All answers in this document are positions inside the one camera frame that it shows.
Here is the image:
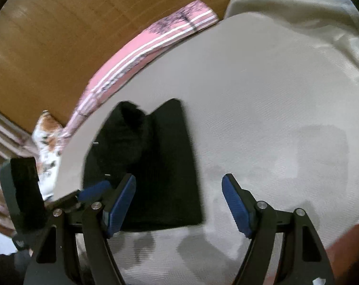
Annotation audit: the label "wooden headboard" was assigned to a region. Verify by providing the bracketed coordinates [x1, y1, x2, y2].
[0, 0, 266, 131]

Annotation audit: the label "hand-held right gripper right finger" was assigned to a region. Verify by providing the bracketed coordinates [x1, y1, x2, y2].
[222, 174, 336, 285]

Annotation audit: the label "striped curtain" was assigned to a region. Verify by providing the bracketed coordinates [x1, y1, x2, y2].
[0, 107, 34, 235]

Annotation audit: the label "pink striped pillow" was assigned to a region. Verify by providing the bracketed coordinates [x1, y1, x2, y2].
[62, 0, 218, 138]

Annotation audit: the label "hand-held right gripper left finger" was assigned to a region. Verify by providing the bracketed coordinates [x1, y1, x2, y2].
[23, 174, 137, 285]

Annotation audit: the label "floral pillow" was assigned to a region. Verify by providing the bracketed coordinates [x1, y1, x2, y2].
[32, 111, 64, 201]

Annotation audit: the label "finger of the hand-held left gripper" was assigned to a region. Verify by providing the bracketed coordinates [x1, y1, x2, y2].
[46, 180, 112, 214]

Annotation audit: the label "beige satin blanket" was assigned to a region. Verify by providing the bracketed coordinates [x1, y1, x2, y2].
[225, 0, 359, 101]

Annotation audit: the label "black pants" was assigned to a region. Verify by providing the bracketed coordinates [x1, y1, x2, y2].
[83, 98, 205, 232]

